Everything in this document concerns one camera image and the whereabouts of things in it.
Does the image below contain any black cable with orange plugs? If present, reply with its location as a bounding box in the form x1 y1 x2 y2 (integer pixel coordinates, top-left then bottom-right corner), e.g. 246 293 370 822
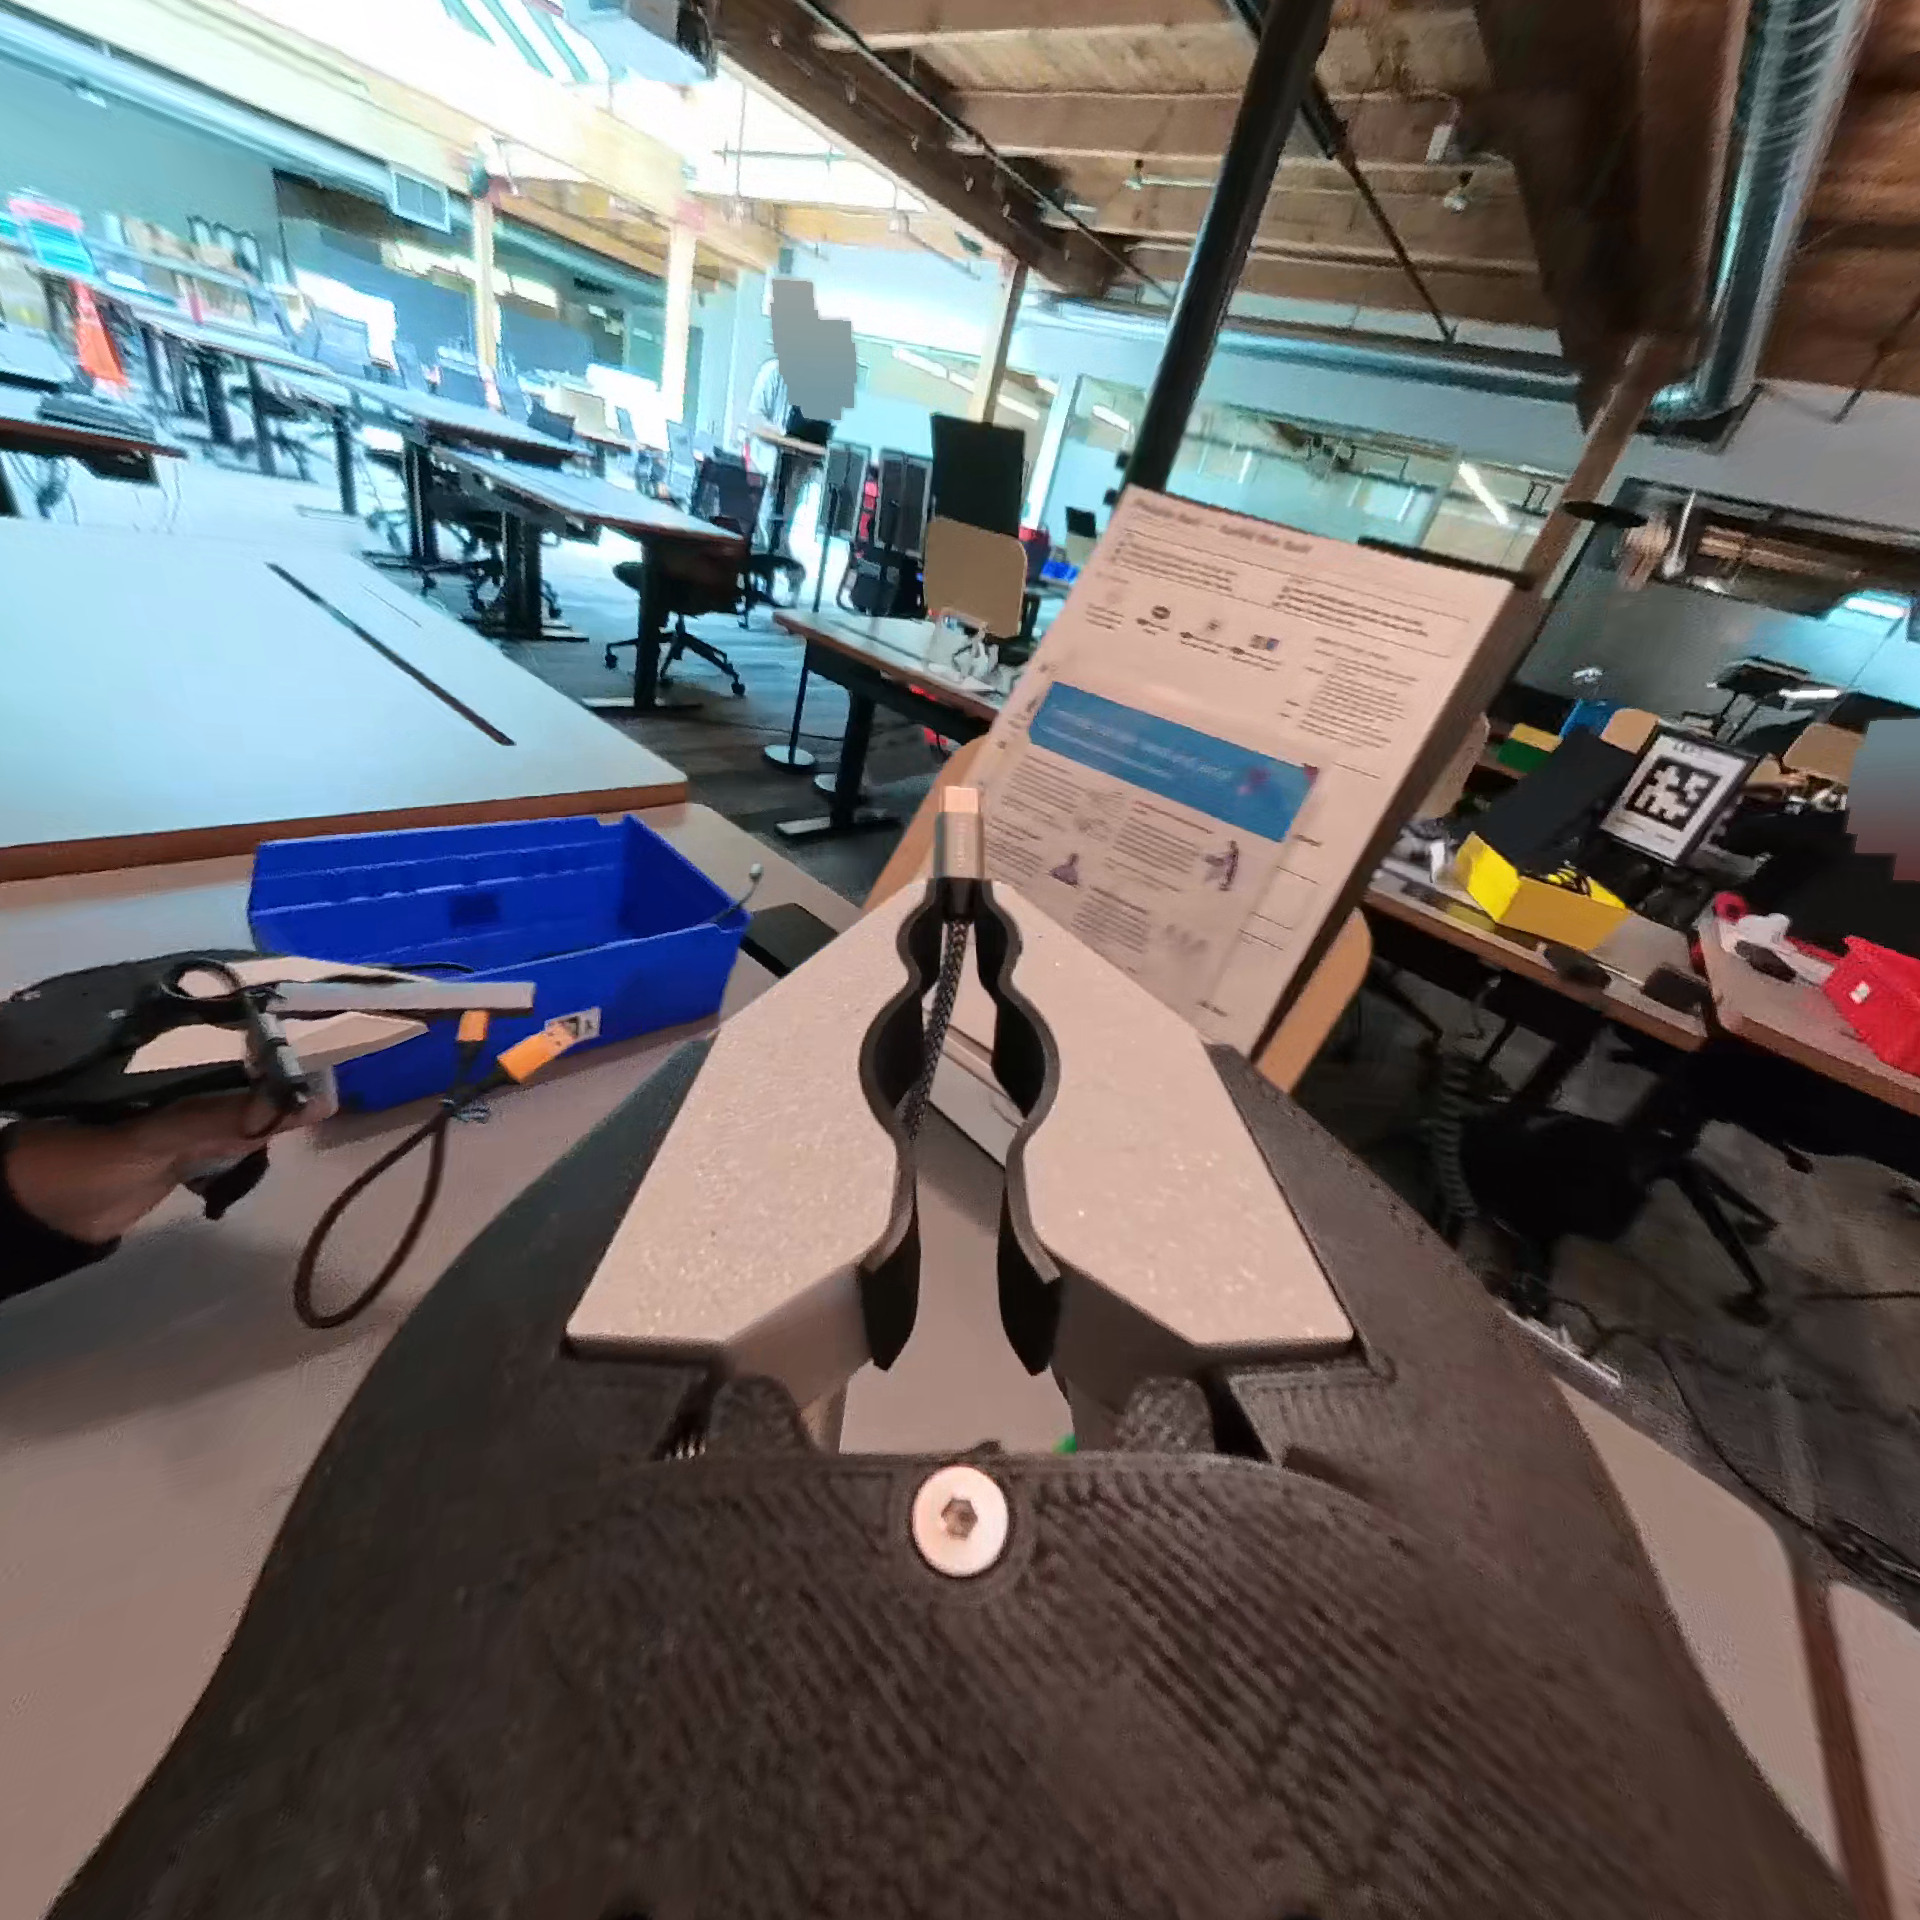
289 1007 588 1332

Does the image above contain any instruction sheet on stand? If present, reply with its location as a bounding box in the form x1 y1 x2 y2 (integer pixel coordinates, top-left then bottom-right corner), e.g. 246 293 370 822
862 570 1550 1099

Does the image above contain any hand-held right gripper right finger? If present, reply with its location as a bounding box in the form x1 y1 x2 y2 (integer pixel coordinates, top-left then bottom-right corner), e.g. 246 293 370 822
978 883 1362 1378

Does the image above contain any tan wooden board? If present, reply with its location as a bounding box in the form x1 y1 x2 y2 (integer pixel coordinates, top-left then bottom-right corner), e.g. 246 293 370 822
918 516 1031 632

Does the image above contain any ceiling projector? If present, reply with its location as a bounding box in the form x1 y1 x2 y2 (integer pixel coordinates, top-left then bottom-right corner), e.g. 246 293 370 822
566 0 721 80

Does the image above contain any fiducial marker board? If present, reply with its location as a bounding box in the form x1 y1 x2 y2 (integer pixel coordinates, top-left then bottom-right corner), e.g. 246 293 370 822
1598 726 1759 874

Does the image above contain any blue bin with tag sticker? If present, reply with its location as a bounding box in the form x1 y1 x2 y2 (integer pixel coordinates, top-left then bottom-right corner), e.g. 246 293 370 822
246 813 751 1115

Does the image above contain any sheet with blue banner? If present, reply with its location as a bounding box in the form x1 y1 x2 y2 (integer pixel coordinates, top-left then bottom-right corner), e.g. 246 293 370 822
978 675 1326 1038

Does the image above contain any black panel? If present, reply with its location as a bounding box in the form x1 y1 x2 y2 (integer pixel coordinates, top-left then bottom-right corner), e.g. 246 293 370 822
931 411 1029 536

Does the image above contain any long office desk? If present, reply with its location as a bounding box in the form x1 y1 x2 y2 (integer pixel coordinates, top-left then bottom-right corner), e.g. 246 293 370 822
428 440 755 752

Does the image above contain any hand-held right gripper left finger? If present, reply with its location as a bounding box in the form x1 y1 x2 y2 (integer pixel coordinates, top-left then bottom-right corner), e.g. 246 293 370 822
565 883 945 1374

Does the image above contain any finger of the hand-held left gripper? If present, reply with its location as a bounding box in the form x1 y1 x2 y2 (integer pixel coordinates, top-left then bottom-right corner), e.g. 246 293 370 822
129 1015 435 1086
275 975 539 1024

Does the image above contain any neighbouring office desk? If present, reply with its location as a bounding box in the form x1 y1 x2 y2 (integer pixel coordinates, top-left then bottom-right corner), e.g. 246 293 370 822
772 608 1010 835

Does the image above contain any black metal pole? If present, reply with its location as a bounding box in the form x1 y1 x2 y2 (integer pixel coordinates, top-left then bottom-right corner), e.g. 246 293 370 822
1122 0 1339 496

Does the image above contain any large yellow bin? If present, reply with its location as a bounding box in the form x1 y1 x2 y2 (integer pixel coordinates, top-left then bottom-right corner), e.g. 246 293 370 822
1455 832 1631 957

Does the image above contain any grey braided cable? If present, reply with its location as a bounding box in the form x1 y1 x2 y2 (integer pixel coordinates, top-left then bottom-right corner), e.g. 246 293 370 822
894 783 987 1150

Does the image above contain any grey desk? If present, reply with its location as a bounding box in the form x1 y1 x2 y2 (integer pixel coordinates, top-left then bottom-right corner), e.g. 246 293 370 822
0 802 1920 1920

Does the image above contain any person's left hand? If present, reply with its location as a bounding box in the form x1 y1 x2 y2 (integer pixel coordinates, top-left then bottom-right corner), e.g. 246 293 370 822
0 1107 283 1248

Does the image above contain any red bin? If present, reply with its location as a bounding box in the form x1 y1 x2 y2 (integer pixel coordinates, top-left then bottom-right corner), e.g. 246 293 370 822
1822 938 1920 1076

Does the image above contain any black office chair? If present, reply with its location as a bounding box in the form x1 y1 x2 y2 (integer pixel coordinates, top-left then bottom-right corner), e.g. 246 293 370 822
607 458 755 701

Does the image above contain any silver ventilation duct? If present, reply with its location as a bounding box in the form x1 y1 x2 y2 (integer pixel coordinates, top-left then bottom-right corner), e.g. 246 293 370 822
1650 0 1884 440

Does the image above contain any large printed instruction sheet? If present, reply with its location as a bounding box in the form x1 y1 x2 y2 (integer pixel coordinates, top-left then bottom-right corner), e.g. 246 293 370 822
975 483 1519 1052

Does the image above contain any adjacent white desk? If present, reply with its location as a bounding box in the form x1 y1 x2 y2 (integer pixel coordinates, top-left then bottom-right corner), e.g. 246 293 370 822
0 516 692 887

